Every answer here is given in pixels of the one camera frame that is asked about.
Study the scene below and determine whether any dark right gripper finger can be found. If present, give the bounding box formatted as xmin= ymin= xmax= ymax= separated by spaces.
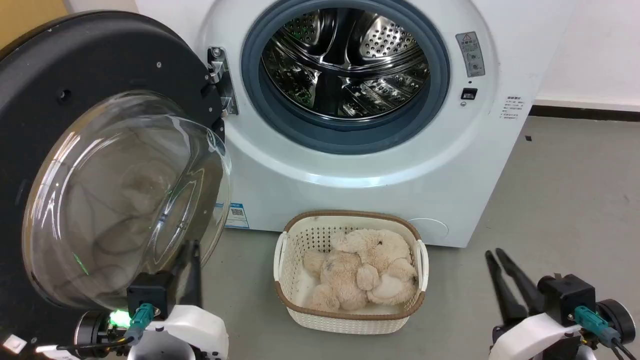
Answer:
xmin=495 ymin=247 xmax=547 ymax=316
xmin=484 ymin=250 xmax=529 ymax=327

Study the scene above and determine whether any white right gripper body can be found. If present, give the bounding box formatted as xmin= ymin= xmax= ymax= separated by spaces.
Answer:
xmin=489 ymin=312 xmax=585 ymax=360

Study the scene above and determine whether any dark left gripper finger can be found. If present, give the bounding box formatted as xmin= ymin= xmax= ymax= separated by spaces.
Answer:
xmin=189 ymin=240 xmax=204 ymax=308
xmin=169 ymin=241 xmax=194 ymax=291

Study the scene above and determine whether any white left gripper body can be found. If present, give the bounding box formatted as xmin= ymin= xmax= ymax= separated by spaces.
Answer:
xmin=127 ymin=304 xmax=230 ymax=360

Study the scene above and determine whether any clear glass door bowl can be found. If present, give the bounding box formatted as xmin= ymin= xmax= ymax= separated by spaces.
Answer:
xmin=22 ymin=90 xmax=232 ymax=311

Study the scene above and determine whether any white front-load washing machine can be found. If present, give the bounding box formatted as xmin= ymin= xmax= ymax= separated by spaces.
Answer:
xmin=135 ymin=0 xmax=579 ymax=249

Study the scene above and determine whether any metal door hinge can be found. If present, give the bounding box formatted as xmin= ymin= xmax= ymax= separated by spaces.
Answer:
xmin=206 ymin=46 xmax=240 ymax=117

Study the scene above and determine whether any black round washer door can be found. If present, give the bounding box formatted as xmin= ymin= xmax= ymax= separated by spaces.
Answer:
xmin=0 ymin=10 xmax=234 ymax=360

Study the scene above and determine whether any blue QR code sticker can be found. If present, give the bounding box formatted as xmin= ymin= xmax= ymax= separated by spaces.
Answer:
xmin=223 ymin=202 xmax=250 ymax=230

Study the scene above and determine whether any round white filter cover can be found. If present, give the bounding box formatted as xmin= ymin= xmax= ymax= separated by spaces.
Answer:
xmin=407 ymin=217 xmax=449 ymax=242

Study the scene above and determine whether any white woven laundry basket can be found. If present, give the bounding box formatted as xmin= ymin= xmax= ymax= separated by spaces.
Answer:
xmin=273 ymin=210 xmax=430 ymax=335

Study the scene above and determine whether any beige plush toy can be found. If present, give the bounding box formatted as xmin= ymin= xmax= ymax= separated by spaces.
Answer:
xmin=302 ymin=228 xmax=419 ymax=312

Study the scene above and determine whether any white text sticker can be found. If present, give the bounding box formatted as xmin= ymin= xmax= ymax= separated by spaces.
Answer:
xmin=501 ymin=95 xmax=527 ymax=122

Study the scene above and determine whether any black baseboard strip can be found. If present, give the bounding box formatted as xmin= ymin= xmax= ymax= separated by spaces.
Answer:
xmin=529 ymin=104 xmax=640 ymax=122

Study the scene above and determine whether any grey warning sticker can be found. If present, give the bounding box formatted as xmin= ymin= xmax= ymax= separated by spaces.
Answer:
xmin=455 ymin=31 xmax=486 ymax=78

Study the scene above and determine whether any stainless steel washer drum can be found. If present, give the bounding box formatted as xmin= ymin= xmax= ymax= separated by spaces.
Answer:
xmin=259 ymin=7 xmax=431 ymax=121

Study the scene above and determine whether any yellow wooden panel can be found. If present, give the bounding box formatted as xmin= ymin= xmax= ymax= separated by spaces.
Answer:
xmin=0 ymin=0 xmax=69 ymax=50

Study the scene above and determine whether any left teal plug black cable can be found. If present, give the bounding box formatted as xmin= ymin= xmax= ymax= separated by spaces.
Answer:
xmin=54 ymin=303 xmax=154 ymax=352

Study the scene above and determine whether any teal plug black cable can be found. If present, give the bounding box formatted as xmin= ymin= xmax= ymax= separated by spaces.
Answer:
xmin=54 ymin=303 xmax=154 ymax=352
xmin=573 ymin=305 xmax=640 ymax=360

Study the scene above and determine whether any right teal plug black cable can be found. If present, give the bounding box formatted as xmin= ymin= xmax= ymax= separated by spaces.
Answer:
xmin=573 ymin=305 xmax=640 ymax=360

